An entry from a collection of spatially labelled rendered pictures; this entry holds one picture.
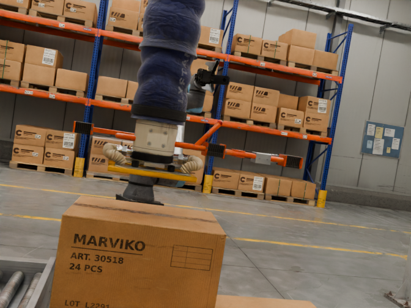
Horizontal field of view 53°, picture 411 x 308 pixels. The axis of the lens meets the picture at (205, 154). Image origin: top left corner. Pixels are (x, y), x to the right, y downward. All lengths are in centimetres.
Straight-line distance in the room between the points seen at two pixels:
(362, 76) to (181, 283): 1065
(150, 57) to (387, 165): 1105
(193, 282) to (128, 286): 24
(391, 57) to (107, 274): 1136
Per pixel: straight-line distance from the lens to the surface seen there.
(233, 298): 211
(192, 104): 224
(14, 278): 207
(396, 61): 1250
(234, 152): 175
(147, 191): 248
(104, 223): 155
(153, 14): 167
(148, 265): 159
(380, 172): 1228
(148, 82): 163
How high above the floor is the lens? 131
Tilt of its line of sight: 3 degrees down
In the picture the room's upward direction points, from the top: 9 degrees clockwise
